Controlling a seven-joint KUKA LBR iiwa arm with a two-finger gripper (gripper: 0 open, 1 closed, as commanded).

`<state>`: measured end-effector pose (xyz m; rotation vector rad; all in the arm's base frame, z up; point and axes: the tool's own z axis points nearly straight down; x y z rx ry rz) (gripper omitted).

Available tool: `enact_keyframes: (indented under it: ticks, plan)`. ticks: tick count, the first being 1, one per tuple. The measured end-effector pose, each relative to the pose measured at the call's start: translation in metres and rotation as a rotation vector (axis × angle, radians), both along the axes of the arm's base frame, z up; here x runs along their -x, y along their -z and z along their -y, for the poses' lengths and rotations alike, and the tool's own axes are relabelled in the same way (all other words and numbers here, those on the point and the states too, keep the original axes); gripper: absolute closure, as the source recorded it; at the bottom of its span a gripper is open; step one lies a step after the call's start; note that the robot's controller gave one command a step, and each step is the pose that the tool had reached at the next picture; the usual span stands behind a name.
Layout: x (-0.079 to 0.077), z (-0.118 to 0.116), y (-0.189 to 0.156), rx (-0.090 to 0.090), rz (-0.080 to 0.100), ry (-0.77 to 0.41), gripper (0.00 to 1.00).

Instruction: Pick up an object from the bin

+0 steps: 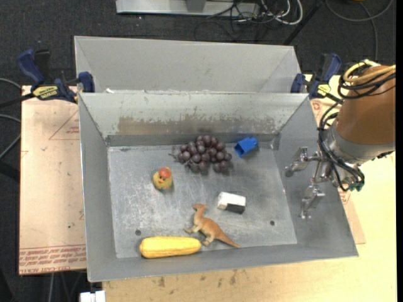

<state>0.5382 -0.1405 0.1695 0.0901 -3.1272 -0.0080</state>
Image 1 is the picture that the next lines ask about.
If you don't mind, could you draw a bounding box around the yellow rubber duck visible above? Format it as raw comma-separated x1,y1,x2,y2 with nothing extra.
152,167,174,191

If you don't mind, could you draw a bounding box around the brown cardboard board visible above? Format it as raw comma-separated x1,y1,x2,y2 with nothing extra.
18,85,367,276

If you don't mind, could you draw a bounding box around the purple toy grape bunch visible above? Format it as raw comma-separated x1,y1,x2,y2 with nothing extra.
172,135,234,174

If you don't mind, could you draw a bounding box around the orange toy dinosaur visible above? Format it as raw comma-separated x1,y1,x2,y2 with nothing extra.
183,203,241,249

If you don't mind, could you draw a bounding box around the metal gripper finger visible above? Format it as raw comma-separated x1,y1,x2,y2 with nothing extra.
284,147,310,178
299,184,326,220

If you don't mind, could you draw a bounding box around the blue plastic block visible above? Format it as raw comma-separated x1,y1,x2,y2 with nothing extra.
234,137,260,159

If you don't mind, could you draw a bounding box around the yellow toy corn cob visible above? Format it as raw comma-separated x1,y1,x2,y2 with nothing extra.
139,235,203,259

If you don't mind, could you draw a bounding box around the grey metal bin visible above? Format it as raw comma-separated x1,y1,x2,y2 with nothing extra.
74,35,360,283

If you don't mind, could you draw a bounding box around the white and black box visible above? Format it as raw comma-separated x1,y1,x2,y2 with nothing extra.
217,191,247,215

